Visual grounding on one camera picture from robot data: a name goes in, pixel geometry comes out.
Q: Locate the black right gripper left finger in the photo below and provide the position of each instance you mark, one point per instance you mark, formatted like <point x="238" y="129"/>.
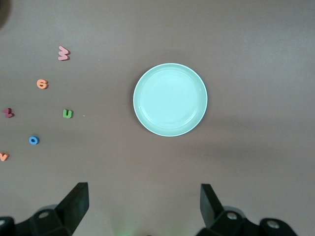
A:
<point x="71" y="211"/>

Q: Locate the orange foam letter v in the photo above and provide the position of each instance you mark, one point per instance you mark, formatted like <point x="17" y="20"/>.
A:
<point x="3" y="157"/>

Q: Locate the pink foam letter w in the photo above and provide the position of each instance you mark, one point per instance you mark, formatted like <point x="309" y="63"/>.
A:
<point x="64" y="53"/>

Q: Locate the green round plate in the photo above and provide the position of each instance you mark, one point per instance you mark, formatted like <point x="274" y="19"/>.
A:
<point x="170" y="99"/>

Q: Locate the green foam letter u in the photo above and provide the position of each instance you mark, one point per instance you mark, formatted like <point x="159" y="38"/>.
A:
<point x="64" y="114"/>

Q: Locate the dark red foam letter z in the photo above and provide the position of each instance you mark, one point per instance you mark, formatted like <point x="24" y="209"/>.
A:
<point x="8" y="112"/>

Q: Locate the blue foam letter o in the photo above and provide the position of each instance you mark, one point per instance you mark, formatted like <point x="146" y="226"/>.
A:
<point x="30" y="140"/>

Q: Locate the orange foam letter g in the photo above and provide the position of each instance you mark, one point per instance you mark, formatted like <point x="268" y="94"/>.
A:
<point x="39" y="84"/>

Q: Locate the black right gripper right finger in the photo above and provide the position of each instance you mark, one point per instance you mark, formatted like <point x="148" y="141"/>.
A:
<point x="214" y="216"/>

